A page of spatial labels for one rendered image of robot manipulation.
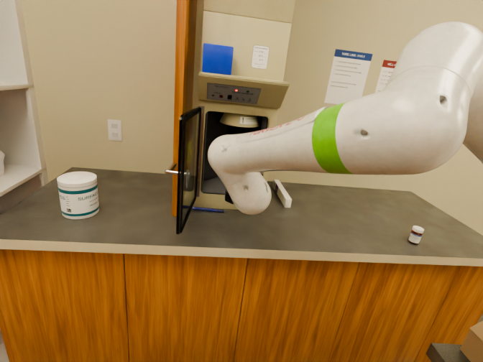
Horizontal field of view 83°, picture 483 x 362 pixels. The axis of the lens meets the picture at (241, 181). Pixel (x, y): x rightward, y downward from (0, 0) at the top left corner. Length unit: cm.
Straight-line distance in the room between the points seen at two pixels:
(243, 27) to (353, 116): 78
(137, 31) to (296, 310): 148
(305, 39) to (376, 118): 125
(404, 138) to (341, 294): 100
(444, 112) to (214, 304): 104
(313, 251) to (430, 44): 77
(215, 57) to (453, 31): 68
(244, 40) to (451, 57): 77
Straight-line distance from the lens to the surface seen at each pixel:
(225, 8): 114
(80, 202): 118
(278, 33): 115
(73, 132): 176
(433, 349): 94
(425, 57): 49
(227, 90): 105
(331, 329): 144
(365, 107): 42
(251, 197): 71
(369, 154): 41
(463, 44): 52
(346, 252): 114
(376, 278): 132
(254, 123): 119
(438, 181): 221
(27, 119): 184
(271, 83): 103
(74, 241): 109
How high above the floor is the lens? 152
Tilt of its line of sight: 21 degrees down
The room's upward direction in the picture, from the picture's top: 7 degrees clockwise
